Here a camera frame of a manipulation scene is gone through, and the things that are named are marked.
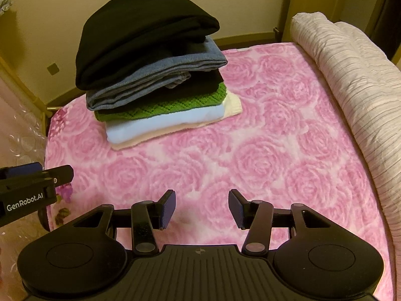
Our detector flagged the black sweater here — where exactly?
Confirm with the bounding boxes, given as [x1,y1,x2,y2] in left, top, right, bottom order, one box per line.
[75,0,220,92]

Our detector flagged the white folded garment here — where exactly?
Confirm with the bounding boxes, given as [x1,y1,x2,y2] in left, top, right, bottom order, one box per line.
[105,103,226,143]

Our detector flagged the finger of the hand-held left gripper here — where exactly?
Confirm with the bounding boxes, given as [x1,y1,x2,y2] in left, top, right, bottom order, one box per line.
[0,162,44,182]
[0,165,75,199]

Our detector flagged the pink floral blanket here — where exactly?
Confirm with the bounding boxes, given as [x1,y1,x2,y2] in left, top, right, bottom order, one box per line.
[44,42,396,289]

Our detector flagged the cream folded garment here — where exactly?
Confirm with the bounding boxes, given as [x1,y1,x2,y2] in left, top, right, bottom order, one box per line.
[111,89,244,151]

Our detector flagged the white ribbed blanket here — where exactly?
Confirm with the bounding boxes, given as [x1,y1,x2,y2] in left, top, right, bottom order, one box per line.
[289,12,401,243]

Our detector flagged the green knit sweater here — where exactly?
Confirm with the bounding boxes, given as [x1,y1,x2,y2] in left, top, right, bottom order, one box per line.
[94,82,228,123]

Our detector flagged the blue-grey folded garment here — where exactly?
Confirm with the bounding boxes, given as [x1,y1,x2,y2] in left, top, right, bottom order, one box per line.
[86,36,229,112]

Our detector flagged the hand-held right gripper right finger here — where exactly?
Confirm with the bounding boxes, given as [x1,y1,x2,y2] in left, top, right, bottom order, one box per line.
[228,189,333,256]

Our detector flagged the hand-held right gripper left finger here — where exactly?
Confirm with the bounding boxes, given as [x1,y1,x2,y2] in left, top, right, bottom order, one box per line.
[73,189,177,255]

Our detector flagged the black folded garment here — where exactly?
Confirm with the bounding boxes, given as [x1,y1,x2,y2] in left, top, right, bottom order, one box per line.
[187,70,224,94]

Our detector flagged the pink sheer patterned curtain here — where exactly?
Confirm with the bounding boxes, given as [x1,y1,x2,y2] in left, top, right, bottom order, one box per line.
[0,0,52,289]

